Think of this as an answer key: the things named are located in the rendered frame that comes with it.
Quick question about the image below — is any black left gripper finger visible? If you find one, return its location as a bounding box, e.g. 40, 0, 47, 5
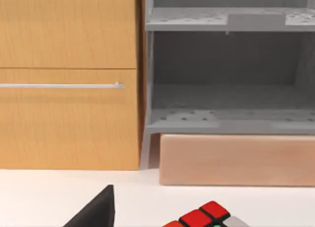
63, 184, 116, 227

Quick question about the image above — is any multicoloured puzzle cube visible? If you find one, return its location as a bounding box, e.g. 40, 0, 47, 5
161, 200, 252, 227

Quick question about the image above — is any wooden cupboard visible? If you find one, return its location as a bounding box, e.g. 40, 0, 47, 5
0, 0, 148, 171

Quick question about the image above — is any pale wooden drawer front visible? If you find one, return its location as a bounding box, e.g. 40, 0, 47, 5
158, 133, 315, 188

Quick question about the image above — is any plain wooden drawer front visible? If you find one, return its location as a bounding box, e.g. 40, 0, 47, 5
0, 0, 137, 69

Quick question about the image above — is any grey pierced shelf unit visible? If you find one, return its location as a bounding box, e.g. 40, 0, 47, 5
140, 0, 315, 169

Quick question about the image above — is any wooden drawer front with handle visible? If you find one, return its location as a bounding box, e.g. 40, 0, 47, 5
0, 68, 141, 171

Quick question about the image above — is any long metal handle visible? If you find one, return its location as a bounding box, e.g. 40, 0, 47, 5
0, 82, 126, 90

